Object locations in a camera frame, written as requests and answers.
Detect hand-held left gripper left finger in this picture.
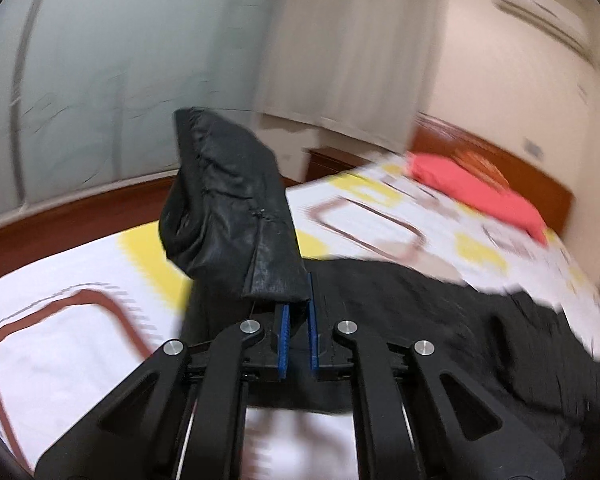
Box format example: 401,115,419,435
34,304,293,480

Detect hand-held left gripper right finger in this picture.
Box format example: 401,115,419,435
307,272,566,480

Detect black puffer jacket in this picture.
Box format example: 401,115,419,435
159,106,600,480

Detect wooden nightstand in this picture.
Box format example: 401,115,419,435
305,147,376,184

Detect red pillow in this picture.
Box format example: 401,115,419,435
409,152,551,246

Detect white patterned bed sheet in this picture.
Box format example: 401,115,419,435
0,152,600,480

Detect orange patterned cushion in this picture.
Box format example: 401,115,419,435
452,147,511,193

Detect wooden headboard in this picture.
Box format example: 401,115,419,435
410,112,576,236

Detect cream curtain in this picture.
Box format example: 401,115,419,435
260,0,451,153

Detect frosted glass partition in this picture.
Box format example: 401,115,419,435
0,0,296,221

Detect white air conditioner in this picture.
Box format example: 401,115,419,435
492,0,600,72

